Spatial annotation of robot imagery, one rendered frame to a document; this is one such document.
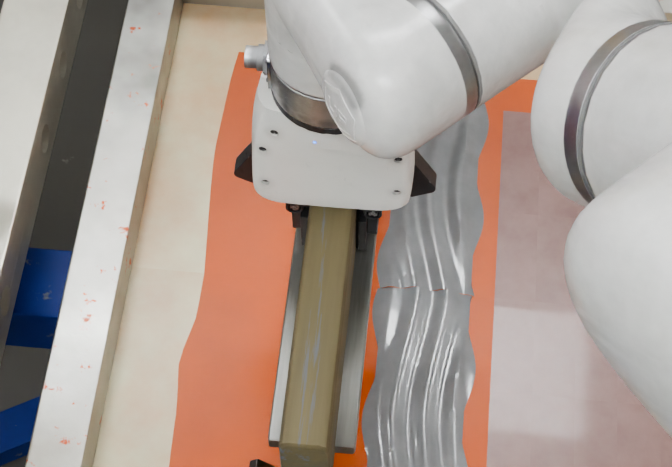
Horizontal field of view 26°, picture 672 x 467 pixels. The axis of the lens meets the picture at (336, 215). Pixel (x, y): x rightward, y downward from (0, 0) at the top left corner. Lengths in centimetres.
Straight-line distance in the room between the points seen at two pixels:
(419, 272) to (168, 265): 19
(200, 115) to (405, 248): 20
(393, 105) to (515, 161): 45
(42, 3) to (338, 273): 36
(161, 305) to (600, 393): 32
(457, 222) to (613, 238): 61
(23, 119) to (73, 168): 123
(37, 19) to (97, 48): 131
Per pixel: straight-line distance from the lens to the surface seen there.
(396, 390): 104
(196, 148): 115
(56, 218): 227
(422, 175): 93
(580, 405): 105
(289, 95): 83
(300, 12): 74
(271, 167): 90
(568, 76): 60
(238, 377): 105
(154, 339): 107
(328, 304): 90
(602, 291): 50
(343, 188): 91
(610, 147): 58
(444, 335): 106
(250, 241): 110
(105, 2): 250
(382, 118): 70
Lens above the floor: 191
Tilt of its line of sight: 59 degrees down
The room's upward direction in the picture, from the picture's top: straight up
